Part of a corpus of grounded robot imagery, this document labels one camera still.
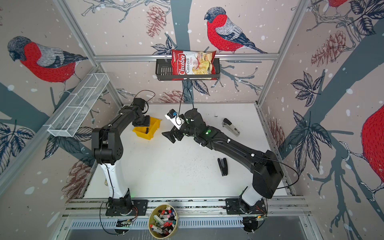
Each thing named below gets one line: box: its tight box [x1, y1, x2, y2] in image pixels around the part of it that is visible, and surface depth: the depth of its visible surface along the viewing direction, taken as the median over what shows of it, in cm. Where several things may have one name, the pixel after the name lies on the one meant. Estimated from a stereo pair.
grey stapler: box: [222, 118, 241, 137], surface depth 106 cm
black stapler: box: [217, 158, 228, 176], surface depth 87 cm
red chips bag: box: [171, 49, 217, 81], surface depth 90 cm
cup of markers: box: [148, 204, 179, 240], surface depth 63 cm
